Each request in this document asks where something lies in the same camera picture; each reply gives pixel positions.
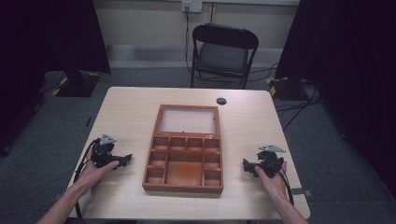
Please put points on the dark curtain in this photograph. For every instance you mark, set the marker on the dark curtain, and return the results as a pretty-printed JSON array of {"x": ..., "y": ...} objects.
[
  {"x": 348, "y": 62},
  {"x": 46, "y": 46}
]

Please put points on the wall conduit pipe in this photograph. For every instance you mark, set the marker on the wall conduit pipe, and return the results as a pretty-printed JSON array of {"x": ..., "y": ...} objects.
[{"x": 213, "y": 12}]

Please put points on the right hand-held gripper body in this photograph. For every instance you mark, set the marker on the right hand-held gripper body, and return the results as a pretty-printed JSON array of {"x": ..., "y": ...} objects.
[{"x": 270, "y": 161}]

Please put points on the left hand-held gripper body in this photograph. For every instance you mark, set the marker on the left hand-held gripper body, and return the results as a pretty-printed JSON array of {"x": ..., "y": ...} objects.
[{"x": 101, "y": 155}]

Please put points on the person's right hand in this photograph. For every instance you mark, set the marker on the person's right hand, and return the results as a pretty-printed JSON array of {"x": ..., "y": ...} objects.
[{"x": 272, "y": 185}]

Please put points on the white wall socket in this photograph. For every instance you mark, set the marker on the white wall socket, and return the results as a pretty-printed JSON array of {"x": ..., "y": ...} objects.
[{"x": 191, "y": 5}]

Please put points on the black folding chair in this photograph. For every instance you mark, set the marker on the black folding chair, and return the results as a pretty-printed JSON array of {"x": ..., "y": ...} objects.
[{"x": 222, "y": 56}]

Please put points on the person's left hand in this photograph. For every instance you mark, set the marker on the person's left hand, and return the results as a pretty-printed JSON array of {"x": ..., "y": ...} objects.
[{"x": 93, "y": 174}]

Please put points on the black stand base striped tape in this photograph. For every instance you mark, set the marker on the black stand base striped tape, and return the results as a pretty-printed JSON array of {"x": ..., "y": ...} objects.
[
  {"x": 286, "y": 88},
  {"x": 77, "y": 84}
]

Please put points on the grey tape strip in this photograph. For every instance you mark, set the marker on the grey tape strip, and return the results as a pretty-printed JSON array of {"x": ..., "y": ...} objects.
[{"x": 301, "y": 192}]

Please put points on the wooden compartment box with lid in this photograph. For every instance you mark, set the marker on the wooden compartment box with lid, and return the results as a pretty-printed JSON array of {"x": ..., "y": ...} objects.
[{"x": 186, "y": 168}]

